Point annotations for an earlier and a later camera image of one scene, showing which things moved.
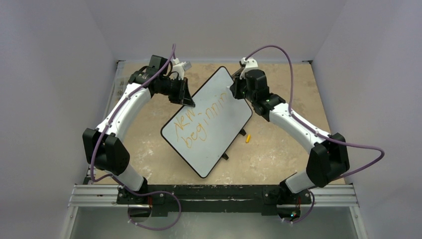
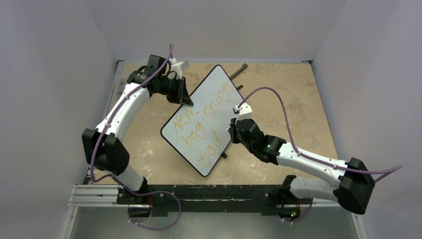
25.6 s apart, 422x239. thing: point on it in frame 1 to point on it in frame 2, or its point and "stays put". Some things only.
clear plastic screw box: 120,85 stays put
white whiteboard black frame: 202,134 stays put
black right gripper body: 238,87 to 235,131
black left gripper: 183,92 stays put
